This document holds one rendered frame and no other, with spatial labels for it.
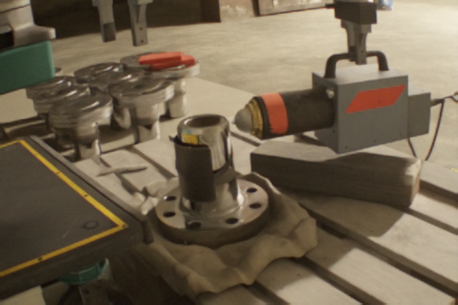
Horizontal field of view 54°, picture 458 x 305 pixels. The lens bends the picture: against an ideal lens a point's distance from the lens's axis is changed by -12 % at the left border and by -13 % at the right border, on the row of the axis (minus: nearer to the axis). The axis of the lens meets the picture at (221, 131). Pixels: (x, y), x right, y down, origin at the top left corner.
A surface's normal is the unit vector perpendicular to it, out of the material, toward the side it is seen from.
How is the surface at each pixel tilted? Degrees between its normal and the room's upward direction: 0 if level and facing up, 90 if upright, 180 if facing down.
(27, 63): 90
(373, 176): 90
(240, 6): 90
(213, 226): 0
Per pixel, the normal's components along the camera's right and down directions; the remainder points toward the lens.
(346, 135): 0.26, 0.31
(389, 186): -0.53, 0.33
